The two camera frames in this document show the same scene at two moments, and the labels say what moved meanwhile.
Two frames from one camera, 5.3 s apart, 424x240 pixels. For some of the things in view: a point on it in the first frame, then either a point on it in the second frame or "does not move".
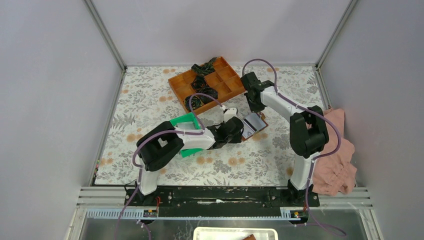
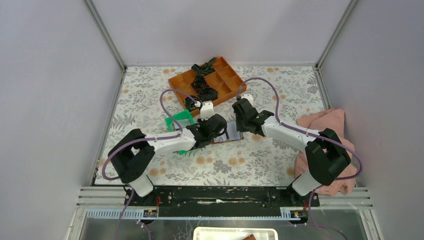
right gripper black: (255, 109) -> (239, 127)
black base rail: (221, 202) does not move
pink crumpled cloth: (333, 171) does not move
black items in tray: (200, 84) does not move
